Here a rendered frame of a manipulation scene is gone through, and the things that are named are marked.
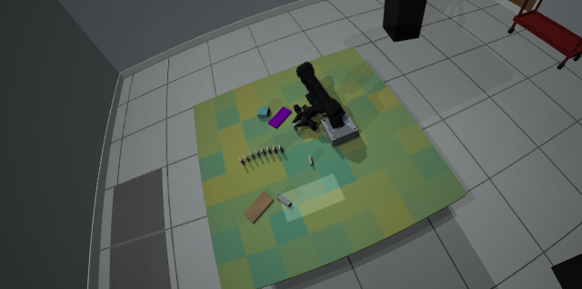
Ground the teal flat block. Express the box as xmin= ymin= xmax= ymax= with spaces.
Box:
xmin=256 ymin=106 xmax=270 ymax=117

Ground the tan flat rectangular slab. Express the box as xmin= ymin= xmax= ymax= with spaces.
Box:
xmin=244 ymin=192 xmax=274 ymax=223

